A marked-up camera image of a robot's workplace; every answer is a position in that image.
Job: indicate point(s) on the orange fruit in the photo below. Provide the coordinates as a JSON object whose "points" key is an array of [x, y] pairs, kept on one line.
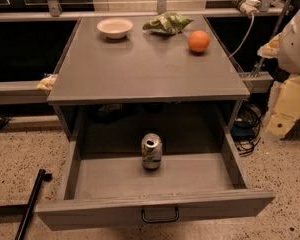
{"points": [[198, 41]]}

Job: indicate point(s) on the grey cabinet counter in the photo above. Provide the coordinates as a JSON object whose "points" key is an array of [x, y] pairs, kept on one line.
{"points": [[141, 68]]}

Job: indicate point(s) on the green silver 7up can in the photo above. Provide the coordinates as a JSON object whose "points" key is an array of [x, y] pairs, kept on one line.
{"points": [[151, 149]]}

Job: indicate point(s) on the white ceramic bowl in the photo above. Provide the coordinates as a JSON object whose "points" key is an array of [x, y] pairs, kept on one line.
{"points": [[115, 28]]}

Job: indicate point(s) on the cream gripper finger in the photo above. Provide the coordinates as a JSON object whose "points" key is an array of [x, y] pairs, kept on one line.
{"points": [[270, 49], [283, 107]]}

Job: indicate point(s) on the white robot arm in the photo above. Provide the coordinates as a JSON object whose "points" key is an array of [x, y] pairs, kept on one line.
{"points": [[289, 52]]}

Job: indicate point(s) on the grey metal rail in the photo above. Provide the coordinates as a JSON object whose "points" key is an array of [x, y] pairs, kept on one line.
{"points": [[22, 92]]}

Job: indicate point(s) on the white power strip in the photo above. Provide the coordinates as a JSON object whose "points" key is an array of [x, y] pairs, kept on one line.
{"points": [[247, 7]]}

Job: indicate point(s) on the green chip bag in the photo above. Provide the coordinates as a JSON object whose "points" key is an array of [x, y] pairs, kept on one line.
{"points": [[169, 23]]}

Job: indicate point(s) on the open grey top drawer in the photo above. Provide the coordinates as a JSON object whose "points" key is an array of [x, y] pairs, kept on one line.
{"points": [[105, 184]]}

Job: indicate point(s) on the black drawer handle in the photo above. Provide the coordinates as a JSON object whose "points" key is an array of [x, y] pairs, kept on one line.
{"points": [[159, 215]]}

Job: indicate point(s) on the black metal pole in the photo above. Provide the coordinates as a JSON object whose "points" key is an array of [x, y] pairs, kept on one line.
{"points": [[27, 215]]}

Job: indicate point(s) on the yellow snack bag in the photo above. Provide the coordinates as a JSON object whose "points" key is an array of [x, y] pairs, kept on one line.
{"points": [[47, 82]]}

